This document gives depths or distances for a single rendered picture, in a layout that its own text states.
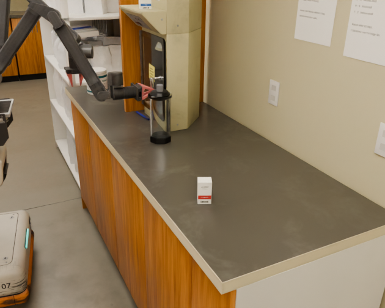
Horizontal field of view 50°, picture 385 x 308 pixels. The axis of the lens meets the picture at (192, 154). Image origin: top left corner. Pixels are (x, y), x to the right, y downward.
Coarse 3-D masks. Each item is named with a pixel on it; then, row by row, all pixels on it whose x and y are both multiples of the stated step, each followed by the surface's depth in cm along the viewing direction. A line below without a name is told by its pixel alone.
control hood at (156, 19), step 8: (120, 8) 202; (128, 8) 191; (136, 8) 190; (152, 8) 191; (128, 16) 206; (144, 16) 178; (152, 16) 179; (160, 16) 181; (136, 24) 209; (152, 24) 181; (160, 24) 182; (160, 32) 184
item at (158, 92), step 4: (160, 84) 184; (156, 88) 184; (160, 88) 183; (152, 92) 183; (156, 92) 183; (160, 92) 183; (164, 92) 183; (168, 92) 185; (156, 96) 182; (160, 96) 182; (164, 96) 182
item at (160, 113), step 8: (152, 96) 183; (168, 96) 183; (152, 104) 185; (160, 104) 183; (168, 104) 185; (152, 112) 186; (160, 112) 185; (168, 112) 187; (152, 120) 188; (160, 120) 186; (168, 120) 189; (152, 128) 190; (160, 128) 188; (168, 128) 190; (152, 136) 191; (160, 136) 190; (168, 136) 192
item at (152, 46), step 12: (144, 36) 207; (156, 36) 193; (144, 48) 210; (156, 48) 196; (144, 60) 213; (156, 60) 198; (144, 72) 216; (156, 72) 201; (144, 84) 220; (156, 84) 204
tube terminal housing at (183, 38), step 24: (168, 0) 180; (192, 0) 189; (168, 24) 184; (192, 24) 194; (168, 48) 188; (192, 48) 199; (168, 72) 193; (192, 72) 205; (192, 96) 210; (192, 120) 217
